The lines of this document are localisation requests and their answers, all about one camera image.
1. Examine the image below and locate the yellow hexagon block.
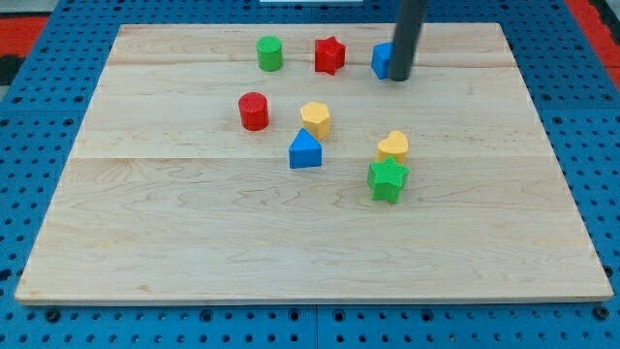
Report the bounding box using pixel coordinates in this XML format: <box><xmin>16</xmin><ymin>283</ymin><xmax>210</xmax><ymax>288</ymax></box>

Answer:
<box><xmin>300</xmin><ymin>102</ymin><xmax>331</xmax><ymax>141</ymax></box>

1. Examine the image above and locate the blue triangle block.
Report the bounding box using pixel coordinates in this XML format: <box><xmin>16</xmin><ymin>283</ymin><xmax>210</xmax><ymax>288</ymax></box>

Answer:
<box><xmin>289</xmin><ymin>128</ymin><xmax>323</xmax><ymax>169</ymax></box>

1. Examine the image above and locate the red cylinder block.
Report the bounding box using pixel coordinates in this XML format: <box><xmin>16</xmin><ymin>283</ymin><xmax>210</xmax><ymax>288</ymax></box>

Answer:
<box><xmin>237</xmin><ymin>91</ymin><xmax>269</xmax><ymax>131</ymax></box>

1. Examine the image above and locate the green star block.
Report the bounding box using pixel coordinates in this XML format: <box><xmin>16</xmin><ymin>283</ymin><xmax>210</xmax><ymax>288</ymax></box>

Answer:
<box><xmin>366</xmin><ymin>155</ymin><xmax>410</xmax><ymax>204</ymax></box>

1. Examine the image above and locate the green cylinder block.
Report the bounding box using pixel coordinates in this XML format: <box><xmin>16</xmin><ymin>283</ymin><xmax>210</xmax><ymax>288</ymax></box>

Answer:
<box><xmin>256</xmin><ymin>36</ymin><xmax>283</xmax><ymax>72</ymax></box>

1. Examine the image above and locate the blue cube block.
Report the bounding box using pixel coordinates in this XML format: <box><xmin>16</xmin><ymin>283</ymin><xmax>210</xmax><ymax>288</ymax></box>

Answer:
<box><xmin>371</xmin><ymin>42</ymin><xmax>393</xmax><ymax>79</ymax></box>

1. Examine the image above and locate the yellow heart block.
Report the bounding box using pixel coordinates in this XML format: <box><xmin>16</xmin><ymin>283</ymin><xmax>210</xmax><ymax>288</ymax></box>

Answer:
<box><xmin>375</xmin><ymin>131</ymin><xmax>409</xmax><ymax>165</ymax></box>

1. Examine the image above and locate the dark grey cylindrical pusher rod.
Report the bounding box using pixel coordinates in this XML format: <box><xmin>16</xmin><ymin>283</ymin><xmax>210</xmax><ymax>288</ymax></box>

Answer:
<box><xmin>387</xmin><ymin>0</ymin><xmax>428</xmax><ymax>81</ymax></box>

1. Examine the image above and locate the red star block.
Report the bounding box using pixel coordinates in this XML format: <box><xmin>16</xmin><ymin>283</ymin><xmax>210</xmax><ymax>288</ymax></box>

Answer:
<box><xmin>314</xmin><ymin>36</ymin><xmax>346</xmax><ymax>76</ymax></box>

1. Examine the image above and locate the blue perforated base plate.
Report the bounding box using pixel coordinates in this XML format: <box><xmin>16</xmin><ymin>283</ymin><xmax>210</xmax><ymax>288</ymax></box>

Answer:
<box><xmin>1</xmin><ymin>1</ymin><xmax>619</xmax><ymax>348</ymax></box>

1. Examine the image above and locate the light wooden board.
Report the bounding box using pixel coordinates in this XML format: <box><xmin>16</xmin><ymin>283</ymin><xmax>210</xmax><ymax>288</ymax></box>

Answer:
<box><xmin>15</xmin><ymin>23</ymin><xmax>613</xmax><ymax>305</ymax></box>

